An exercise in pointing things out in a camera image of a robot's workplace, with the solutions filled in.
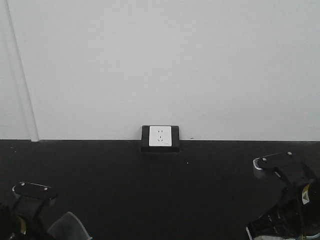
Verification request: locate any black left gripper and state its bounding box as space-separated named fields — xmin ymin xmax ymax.
xmin=0 ymin=181 xmax=58 ymax=240

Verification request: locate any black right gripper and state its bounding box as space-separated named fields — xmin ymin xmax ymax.
xmin=246 ymin=151 xmax=320 ymax=240

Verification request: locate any gray cloth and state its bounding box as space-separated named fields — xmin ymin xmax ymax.
xmin=47 ymin=212 xmax=93 ymax=240

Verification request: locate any white power socket plate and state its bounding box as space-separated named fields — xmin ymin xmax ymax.
xmin=148 ymin=126 xmax=172 ymax=147

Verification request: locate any black socket housing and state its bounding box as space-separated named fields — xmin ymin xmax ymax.
xmin=140 ymin=125 xmax=180 ymax=153

